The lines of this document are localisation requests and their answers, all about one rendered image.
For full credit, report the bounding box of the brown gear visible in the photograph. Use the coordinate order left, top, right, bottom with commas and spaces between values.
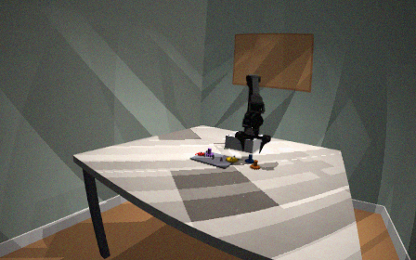
250, 160, 261, 170

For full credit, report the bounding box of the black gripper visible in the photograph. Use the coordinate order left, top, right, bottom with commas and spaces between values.
235, 123, 271, 154

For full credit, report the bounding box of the dark blue gear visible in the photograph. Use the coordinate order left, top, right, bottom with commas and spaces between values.
245, 154, 254, 163

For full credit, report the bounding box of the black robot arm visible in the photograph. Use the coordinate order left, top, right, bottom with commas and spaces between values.
242, 74, 266, 140

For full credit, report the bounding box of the purple gear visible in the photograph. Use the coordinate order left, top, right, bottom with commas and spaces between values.
206, 149, 214, 157

